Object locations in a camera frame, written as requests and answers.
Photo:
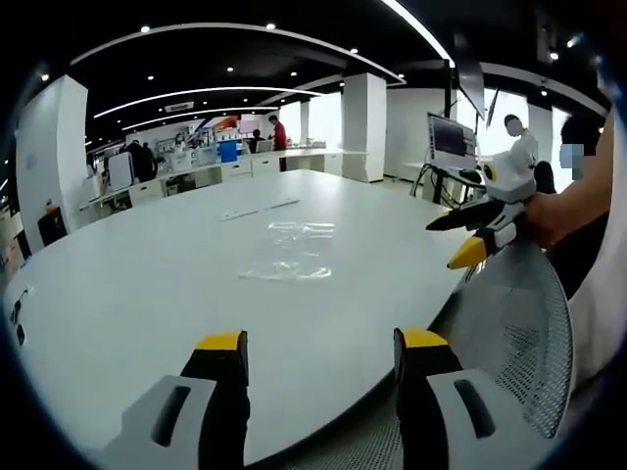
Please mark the narrow food packaging bag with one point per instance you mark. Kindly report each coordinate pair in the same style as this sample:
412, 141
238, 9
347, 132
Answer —
259, 208

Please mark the long white counter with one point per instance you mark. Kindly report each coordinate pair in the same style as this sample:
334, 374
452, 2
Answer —
274, 164

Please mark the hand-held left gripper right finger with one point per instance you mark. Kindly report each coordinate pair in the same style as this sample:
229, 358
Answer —
441, 421

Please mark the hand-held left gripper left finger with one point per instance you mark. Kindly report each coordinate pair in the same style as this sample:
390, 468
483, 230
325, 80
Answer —
147, 426

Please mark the black office chair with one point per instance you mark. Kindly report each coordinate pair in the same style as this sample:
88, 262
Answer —
51, 222

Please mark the dark hanging screen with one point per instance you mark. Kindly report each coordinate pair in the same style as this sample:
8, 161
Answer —
471, 85

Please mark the computer monitor on stand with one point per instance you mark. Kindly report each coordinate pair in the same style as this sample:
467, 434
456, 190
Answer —
451, 139

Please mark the grey mesh office chair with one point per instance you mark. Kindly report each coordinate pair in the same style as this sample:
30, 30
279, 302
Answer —
524, 343

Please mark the white box appliance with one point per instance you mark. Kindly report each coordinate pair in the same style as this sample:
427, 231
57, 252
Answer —
120, 170

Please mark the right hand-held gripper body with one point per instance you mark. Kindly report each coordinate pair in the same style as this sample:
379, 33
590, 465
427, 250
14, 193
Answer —
509, 181

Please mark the blue storage bin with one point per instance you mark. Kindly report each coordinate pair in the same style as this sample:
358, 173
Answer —
228, 152

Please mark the person's dark trousers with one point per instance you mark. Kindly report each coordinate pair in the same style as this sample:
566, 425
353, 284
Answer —
580, 254

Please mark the person's right hand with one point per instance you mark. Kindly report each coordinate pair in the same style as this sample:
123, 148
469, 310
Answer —
546, 215

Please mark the clear food packaging bag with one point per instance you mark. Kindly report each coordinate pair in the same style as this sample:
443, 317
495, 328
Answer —
303, 229
289, 262

